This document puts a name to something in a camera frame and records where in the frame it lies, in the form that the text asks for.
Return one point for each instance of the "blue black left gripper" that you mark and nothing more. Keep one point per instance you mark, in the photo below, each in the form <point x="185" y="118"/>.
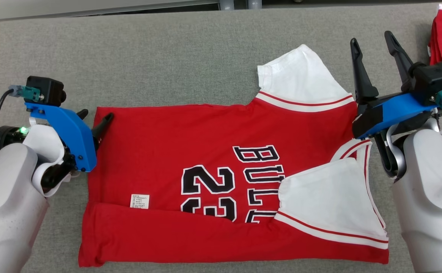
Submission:
<point x="74" y="136"/>

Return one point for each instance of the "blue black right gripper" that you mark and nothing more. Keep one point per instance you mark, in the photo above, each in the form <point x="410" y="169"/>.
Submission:
<point x="395" y="112"/>

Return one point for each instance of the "red Bulls jersey white sleeves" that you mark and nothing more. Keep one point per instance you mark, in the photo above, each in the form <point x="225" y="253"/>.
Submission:
<point x="167" y="144"/>

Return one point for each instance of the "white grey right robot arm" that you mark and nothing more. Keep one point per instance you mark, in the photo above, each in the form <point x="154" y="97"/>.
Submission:
<point x="433" y="197"/>

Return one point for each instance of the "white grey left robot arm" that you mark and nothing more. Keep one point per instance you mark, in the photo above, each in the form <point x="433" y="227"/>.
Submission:
<point x="4" y="197"/>

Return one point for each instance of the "grey fabric padded surface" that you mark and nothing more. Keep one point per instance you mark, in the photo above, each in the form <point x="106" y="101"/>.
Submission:
<point x="167" y="57"/>

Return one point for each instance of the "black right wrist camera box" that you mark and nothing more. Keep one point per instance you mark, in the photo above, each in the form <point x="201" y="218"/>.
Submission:
<point x="437" y="77"/>

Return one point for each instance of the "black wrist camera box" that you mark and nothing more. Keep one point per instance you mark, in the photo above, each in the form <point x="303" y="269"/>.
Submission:
<point x="46" y="89"/>
<point x="437" y="77"/>

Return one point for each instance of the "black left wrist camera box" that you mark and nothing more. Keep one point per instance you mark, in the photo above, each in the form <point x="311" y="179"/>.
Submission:
<point x="46" y="89"/>

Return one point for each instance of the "teal left camera connector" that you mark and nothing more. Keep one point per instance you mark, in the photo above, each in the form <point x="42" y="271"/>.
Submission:
<point x="27" y="93"/>

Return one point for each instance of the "grey partition post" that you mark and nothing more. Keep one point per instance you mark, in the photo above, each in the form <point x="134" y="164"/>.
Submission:
<point x="254" y="3"/>
<point x="226" y="4"/>

